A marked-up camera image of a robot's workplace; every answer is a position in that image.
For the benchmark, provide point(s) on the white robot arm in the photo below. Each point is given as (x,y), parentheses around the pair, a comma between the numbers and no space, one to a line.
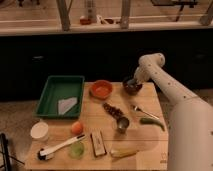
(190,144)

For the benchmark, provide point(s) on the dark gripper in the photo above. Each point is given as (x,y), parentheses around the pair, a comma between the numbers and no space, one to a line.
(132,81)

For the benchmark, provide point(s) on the dark purple bowl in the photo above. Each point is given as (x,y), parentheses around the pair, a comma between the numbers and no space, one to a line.
(131,89)

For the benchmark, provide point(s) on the yellow banana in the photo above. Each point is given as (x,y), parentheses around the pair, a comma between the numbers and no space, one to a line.
(119,153)

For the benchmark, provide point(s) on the green plastic tray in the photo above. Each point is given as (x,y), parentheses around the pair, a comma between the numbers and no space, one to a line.
(56,91)

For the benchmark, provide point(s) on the orange bowl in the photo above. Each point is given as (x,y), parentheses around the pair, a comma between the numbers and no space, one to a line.
(101,89)

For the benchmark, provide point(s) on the green chili pepper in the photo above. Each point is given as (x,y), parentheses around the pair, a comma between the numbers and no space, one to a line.
(145,120)

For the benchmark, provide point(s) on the red object on shelf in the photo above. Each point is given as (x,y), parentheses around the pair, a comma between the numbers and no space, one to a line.
(84,21)

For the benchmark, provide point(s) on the black stand at left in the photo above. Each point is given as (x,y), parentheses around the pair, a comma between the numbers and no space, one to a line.
(5,153)

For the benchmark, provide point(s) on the brown rectangular block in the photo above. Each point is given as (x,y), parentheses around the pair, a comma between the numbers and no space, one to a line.
(98,143)

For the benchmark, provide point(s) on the white handled dish brush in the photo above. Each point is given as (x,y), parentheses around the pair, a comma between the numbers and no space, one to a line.
(44,154)

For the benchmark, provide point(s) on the grey folded cloth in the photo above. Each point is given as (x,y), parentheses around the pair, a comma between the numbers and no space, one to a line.
(64,105)

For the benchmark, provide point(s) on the white round container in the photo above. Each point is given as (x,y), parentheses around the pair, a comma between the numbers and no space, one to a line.
(40,131)

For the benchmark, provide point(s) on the orange fruit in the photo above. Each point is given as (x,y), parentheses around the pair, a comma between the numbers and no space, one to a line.
(77,128)

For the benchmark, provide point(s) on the green round lid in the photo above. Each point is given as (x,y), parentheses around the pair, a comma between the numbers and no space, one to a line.
(76,150)

